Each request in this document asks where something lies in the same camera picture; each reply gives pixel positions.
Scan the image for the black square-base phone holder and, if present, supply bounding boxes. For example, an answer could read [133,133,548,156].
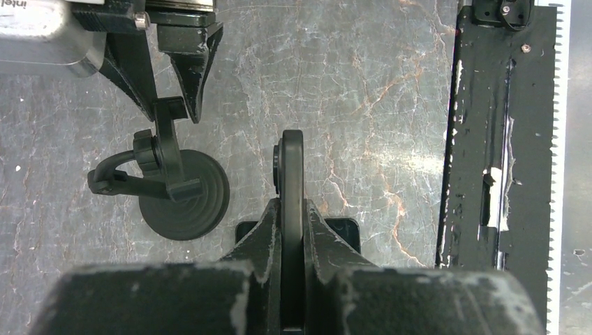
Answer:
[235,217,361,253]

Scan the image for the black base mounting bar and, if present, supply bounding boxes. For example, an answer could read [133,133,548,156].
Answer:
[435,1,570,334]

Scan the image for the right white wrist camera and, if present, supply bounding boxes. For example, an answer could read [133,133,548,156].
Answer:
[1,0,106,77]

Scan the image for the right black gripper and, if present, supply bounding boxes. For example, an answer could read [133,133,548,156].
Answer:
[71,0,223,124]

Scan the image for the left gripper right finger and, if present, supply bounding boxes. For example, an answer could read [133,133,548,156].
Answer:
[303,200,375,334]

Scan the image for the black smartphone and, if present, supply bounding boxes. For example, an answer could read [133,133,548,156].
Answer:
[273,130,306,334]

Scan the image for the black round-base phone stand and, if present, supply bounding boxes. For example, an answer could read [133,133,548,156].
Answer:
[87,97,230,241]

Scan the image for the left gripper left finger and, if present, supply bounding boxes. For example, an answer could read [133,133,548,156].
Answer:
[221,198,281,334]

